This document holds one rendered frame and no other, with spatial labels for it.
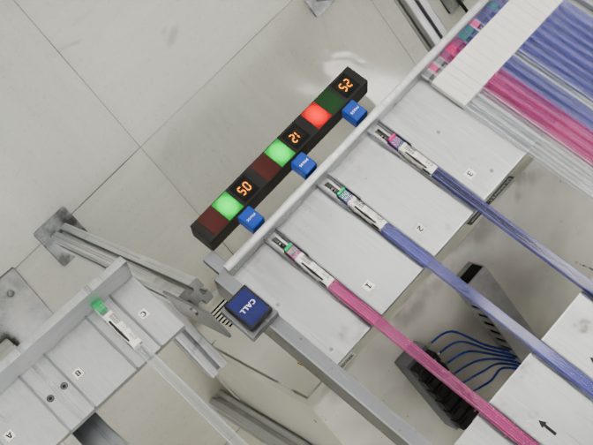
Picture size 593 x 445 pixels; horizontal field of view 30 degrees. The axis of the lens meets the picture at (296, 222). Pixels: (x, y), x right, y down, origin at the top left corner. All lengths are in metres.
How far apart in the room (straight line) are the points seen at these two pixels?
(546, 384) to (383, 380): 0.40
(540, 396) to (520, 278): 0.49
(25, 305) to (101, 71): 0.47
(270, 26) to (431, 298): 0.77
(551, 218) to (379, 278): 0.53
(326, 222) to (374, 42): 0.97
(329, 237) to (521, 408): 0.34
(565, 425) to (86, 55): 1.17
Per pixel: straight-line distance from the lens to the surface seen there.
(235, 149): 2.29
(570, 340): 1.50
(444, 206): 1.55
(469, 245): 1.85
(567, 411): 1.47
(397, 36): 2.48
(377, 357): 1.78
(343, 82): 1.64
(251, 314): 1.44
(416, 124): 1.60
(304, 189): 1.53
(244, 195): 1.57
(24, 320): 2.18
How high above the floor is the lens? 2.06
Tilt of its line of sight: 60 degrees down
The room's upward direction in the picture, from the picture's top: 105 degrees clockwise
